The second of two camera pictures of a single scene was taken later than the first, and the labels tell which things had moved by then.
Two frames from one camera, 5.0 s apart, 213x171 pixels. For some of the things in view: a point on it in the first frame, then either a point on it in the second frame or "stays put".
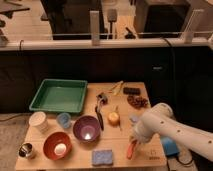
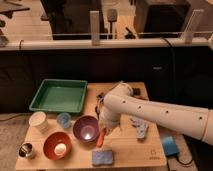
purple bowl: [86, 129] stays put
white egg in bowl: [60, 149] stays put
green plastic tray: [59, 96] stays put
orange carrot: [130, 149] to [101, 138]
